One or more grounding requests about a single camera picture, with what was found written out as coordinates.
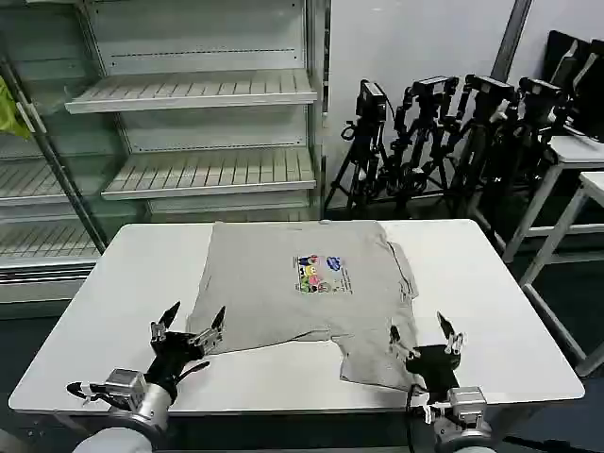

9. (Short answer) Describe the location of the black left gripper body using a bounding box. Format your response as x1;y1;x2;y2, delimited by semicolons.
143;331;209;396

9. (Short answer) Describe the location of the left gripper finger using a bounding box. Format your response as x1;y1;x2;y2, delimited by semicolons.
149;300;182;344
186;305;227;358

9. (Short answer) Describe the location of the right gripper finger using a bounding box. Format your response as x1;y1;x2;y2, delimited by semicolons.
436;310;467;356
388;325;422;362

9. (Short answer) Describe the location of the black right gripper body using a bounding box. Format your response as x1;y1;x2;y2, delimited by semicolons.
405;344;462;394

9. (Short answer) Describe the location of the grey printed shirt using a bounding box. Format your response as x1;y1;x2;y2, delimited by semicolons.
185;220;421;392

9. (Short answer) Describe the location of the grey metal shelf unit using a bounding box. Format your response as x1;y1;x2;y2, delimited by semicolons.
63;0;332;224
0;0;110;322

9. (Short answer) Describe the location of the yellow-green cloth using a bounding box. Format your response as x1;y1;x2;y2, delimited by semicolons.
0;75;31;142

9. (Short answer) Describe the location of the black monitor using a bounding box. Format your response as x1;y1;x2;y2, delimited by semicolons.
545;29;592;87
568;39;604;143

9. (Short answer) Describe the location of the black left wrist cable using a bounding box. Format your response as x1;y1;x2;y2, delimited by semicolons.
173;360;211;384

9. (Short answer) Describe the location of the black camera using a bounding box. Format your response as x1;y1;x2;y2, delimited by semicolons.
410;75;461;96
356;79;389;120
463;73;516;99
517;76;563;101

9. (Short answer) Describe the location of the grey slanted wall column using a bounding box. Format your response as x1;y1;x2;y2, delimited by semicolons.
490;0;534;82

